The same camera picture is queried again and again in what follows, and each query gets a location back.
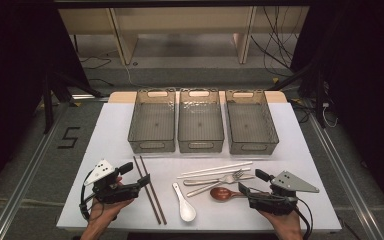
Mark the white ceramic spoon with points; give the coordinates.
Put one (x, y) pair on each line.
(186, 211)

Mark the aluminium floor rail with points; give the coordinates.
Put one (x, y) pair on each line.
(346, 176)
(23, 186)

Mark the person's left hand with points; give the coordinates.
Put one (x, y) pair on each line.
(105, 211)

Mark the beige wooden desk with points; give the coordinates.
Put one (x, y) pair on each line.
(180, 20)

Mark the short aluminium rail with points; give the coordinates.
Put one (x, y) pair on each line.
(90, 97)

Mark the black metal stand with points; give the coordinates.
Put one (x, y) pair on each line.
(319, 96)

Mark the black curtain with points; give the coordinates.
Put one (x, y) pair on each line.
(13, 83)
(363, 83)

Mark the black tripod stand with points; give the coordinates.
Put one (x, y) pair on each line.
(48, 106)

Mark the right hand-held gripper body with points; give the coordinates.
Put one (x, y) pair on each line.
(273, 201)

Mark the brown wooden spoon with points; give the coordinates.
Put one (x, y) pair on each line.
(221, 194)

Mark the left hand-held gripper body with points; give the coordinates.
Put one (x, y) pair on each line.
(113, 195)

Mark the person's right hand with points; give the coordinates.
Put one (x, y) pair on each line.
(286, 223)

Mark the white chopstick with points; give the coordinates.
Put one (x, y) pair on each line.
(213, 173)
(213, 168)

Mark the clear grey plastic bin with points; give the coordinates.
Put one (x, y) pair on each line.
(200, 126)
(250, 128)
(153, 126)

